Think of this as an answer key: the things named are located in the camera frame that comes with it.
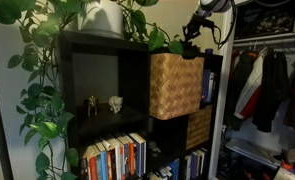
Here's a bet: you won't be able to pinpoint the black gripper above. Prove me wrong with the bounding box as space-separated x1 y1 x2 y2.
182 14 211 44

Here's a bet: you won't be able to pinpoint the black soft object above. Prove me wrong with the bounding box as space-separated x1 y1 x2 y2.
181 42 200 60

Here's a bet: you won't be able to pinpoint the large woven bamboo drawer basket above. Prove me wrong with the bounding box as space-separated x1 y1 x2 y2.
149 52 205 121

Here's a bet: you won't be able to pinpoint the tall blue book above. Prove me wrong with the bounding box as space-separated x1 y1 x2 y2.
202 69 211 104

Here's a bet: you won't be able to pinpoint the white hardcover book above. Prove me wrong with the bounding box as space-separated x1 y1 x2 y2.
208 72 216 103

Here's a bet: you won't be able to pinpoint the black cube bookshelf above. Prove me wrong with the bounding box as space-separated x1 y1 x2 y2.
57 30 224 180

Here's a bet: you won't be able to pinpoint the dark hanging garment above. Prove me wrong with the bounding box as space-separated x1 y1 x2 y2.
224 49 255 132

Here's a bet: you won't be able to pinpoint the dark printed box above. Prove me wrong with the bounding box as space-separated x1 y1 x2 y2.
235 1 295 40

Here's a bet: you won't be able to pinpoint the white and red jacket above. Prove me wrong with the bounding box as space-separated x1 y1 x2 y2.
233 47 271 120

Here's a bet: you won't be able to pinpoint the white plant pot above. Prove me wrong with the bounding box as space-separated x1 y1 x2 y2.
74 0 125 40

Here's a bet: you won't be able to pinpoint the white closet shelf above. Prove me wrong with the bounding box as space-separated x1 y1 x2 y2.
235 30 295 40

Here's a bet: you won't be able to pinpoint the small woven bamboo basket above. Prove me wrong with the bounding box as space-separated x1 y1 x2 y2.
185 105 214 151

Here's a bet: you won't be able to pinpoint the black hanging jacket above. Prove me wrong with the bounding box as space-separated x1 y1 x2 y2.
252 46 291 134

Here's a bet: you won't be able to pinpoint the metal closet rod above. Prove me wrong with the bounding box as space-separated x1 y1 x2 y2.
233 35 295 48

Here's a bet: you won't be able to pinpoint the white elephant figurine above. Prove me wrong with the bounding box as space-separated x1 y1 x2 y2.
107 95 124 114

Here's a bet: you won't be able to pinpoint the gold animal figurine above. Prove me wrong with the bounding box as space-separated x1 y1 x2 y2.
84 95 99 117

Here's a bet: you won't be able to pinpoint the dark blue paperback book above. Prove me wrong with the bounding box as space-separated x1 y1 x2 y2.
190 151 199 179

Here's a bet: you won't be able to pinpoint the lower shelf books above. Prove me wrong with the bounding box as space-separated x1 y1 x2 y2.
129 132 148 178

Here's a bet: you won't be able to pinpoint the grey flat board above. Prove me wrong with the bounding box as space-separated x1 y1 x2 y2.
225 138 283 170

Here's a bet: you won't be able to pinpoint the bright blue book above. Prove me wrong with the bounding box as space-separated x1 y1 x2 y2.
167 158 181 180

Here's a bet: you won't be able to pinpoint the orange spine book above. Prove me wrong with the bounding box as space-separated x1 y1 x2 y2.
125 134 136 177

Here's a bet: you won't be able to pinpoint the blue-grey book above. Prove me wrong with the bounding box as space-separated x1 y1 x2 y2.
116 134 131 179

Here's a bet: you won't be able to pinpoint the pile of white books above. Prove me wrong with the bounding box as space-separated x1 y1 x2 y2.
148 165 173 180

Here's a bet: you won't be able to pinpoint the row of books lower left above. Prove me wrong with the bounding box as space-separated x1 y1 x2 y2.
101 136 122 180

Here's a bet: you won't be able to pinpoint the orange clamp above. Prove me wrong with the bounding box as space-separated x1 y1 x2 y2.
280 159 294 171

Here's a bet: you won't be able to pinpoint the orange-red spine book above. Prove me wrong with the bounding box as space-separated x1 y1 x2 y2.
86 153 99 180

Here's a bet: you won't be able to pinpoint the brown paperback book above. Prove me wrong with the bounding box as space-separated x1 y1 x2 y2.
79 146 92 180

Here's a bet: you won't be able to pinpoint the green pothos plant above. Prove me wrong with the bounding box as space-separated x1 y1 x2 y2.
0 0 188 180

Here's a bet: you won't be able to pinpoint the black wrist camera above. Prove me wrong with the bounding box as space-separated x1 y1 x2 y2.
196 17 217 30

